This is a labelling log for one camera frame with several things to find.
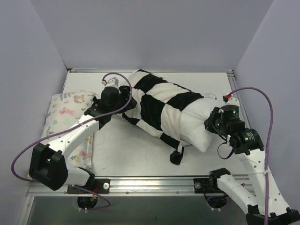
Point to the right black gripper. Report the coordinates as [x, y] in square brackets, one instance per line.
[211, 120]

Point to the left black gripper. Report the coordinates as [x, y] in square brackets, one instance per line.
[126, 98]

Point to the white pillow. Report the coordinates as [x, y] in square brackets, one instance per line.
[192, 118]

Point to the black white checkered pillowcase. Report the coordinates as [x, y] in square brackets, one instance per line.
[159, 107]

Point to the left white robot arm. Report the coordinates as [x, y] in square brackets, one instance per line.
[48, 161]

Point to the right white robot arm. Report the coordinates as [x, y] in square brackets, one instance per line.
[266, 206]

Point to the floral patterned pillow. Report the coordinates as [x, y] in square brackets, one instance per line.
[64, 111]

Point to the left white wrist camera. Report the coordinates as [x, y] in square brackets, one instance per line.
[113, 82]

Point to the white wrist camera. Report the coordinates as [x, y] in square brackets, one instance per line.
[230, 100]
[113, 82]

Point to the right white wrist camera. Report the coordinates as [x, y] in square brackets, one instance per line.
[230, 100]

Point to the right aluminium rail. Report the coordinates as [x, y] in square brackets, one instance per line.
[233, 84]

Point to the aluminium rail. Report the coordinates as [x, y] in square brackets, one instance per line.
[233, 84]
[130, 186]

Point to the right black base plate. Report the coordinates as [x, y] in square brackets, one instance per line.
[205, 186]

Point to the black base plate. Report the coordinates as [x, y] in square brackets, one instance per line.
[96, 185]
[205, 186]

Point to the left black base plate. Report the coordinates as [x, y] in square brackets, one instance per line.
[96, 185]

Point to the front aluminium rail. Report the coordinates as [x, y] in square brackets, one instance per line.
[130, 186]

